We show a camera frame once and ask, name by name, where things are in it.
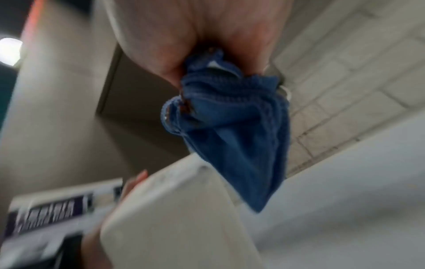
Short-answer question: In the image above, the white box with purple label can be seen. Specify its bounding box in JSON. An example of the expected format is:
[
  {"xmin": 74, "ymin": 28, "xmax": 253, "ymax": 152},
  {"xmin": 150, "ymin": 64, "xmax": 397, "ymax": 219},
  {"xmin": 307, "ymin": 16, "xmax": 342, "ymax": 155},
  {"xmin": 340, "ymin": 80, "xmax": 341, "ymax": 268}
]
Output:
[{"xmin": 0, "ymin": 177, "xmax": 125, "ymax": 269}]

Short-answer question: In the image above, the blue cloth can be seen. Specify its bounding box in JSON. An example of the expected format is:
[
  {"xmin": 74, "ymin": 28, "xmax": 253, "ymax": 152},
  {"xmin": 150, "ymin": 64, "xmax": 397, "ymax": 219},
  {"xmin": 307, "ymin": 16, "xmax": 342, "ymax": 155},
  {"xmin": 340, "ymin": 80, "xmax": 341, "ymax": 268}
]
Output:
[{"xmin": 161, "ymin": 48, "xmax": 291, "ymax": 214}]

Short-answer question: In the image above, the person's right hand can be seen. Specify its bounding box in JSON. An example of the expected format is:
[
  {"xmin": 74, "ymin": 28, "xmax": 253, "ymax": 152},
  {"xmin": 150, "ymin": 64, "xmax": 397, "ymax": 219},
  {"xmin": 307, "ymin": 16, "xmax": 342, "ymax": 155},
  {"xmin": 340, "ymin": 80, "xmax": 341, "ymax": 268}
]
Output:
[{"xmin": 102, "ymin": 0, "xmax": 294, "ymax": 88}]

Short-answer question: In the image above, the white rectangular board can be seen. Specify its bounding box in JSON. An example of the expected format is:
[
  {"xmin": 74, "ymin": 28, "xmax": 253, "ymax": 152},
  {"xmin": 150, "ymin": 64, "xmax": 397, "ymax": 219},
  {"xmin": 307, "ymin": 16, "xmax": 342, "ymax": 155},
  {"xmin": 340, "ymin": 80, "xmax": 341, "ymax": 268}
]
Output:
[{"xmin": 99, "ymin": 152, "xmax": 267, "ymax": 269}]

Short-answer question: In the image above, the round white ceiling light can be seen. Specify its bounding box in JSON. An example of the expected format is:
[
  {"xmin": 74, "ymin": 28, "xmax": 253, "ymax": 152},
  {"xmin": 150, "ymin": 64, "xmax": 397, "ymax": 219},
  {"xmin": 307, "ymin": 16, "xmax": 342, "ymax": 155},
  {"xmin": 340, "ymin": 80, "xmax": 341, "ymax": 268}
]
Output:
[{"xmin": 0, "ymin": 37, "xmax": 24, "ymax": 66}]

